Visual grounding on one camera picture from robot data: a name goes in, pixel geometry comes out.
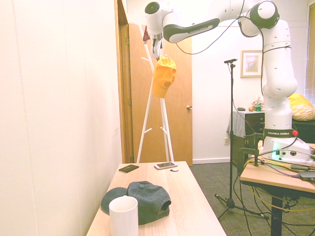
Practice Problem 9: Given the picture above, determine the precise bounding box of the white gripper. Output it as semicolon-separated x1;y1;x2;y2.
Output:
151;36;163;61

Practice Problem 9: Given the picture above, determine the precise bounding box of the yellow smiley face cap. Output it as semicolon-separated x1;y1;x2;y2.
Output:
152;55;177;98

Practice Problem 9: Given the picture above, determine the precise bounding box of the dark blue denim cap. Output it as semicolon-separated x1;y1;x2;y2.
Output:
101;181;172;226

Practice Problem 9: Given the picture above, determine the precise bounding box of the white coat rack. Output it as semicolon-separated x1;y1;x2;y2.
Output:
134;8;176;164

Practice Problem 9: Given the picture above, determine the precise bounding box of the brown wooden door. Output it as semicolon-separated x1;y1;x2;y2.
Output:
128;23;193;167

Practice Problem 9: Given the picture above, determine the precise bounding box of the grey hanging cloth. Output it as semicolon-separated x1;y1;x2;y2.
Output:
226;110;247;137

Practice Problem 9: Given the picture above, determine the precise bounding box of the white smartphone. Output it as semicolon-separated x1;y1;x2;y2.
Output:
154;161;177;170

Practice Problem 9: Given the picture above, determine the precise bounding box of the small black flat box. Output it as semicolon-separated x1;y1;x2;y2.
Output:
119;164;140;174

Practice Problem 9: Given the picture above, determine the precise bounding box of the black tripod stand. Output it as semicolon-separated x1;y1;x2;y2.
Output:
214;62;269;220

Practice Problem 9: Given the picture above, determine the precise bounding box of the dark wooden dresser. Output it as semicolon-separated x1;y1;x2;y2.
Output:
245;111;315;148

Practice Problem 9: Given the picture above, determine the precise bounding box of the black C-clamp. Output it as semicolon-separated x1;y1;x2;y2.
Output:
236;147;261;177

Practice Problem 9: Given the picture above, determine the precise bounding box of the plain yellow cushion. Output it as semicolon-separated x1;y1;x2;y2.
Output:
288;92;315;109

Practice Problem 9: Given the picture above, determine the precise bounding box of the window blind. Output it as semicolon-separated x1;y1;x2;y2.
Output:
304;36;315;99

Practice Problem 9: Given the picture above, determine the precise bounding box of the yellow white patterned pillow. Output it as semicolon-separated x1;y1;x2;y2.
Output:
291;104;315;121

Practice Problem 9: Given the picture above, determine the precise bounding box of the white cylindrical cup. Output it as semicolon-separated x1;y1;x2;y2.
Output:
109;196;139;236

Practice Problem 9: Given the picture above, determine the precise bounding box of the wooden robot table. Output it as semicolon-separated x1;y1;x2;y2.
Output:
240;144;315;236

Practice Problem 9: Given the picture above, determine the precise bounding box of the black flat device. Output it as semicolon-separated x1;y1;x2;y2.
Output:
299;171;315;181

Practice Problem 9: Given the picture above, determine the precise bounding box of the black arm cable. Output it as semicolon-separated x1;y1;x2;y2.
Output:
175;0;292;99

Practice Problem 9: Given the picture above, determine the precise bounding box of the wooden door frame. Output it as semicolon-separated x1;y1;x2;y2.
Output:
114;0;135;164

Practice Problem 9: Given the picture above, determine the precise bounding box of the framed wall picture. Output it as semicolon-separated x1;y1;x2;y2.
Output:
240;50;264;79

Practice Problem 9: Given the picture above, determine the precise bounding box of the purple cable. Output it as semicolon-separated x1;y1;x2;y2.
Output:
258;158;302;178

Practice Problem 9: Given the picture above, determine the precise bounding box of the yellow cable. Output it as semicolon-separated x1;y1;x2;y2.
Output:
242;157;315;214

